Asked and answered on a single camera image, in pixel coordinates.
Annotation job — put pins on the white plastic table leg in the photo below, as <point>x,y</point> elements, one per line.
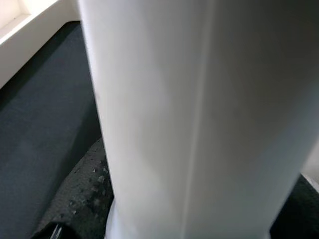
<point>174,99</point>

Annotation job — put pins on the black tablecloth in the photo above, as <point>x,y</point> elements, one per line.
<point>37,124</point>

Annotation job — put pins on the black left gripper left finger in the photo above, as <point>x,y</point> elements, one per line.
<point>79,199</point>

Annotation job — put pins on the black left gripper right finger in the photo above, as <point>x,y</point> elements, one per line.
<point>299,214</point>

